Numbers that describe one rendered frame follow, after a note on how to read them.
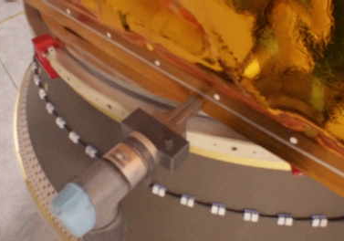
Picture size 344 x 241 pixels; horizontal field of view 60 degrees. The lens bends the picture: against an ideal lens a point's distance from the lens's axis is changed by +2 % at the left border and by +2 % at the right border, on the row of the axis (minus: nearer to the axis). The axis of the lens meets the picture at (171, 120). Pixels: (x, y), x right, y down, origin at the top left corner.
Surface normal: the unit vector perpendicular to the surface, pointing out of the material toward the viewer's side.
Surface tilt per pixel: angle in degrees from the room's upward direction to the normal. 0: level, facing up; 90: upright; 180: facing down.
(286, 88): 91
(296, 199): 62
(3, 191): 0
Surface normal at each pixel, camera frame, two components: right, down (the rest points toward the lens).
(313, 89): -0.69, 0.56
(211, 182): -0.26, 0.36
